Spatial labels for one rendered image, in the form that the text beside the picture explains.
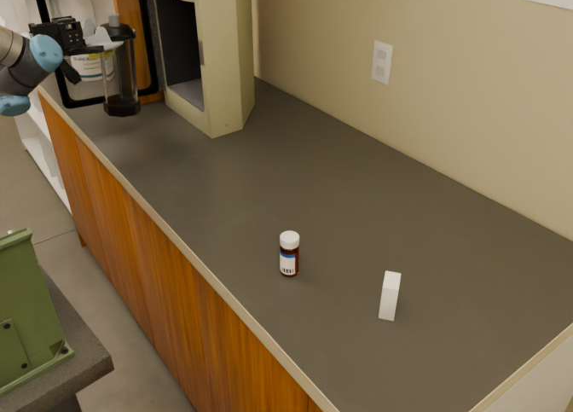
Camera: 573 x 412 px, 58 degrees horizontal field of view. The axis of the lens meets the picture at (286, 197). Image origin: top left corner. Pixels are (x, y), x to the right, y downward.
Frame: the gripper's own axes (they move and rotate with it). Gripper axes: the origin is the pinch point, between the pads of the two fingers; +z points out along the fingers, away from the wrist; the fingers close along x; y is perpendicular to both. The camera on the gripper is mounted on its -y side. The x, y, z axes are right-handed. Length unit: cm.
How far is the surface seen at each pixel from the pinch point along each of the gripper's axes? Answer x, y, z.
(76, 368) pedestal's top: -73, -30, -40
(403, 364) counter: -105, -30, 5
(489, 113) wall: -76, -10, 63
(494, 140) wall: -79, -16, 63
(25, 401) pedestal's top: -75, -30, -49
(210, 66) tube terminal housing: -13.9, -7.7, 21.1
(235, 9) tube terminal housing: -13.9, 6.5, 30.3
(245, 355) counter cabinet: -73, -51, -7
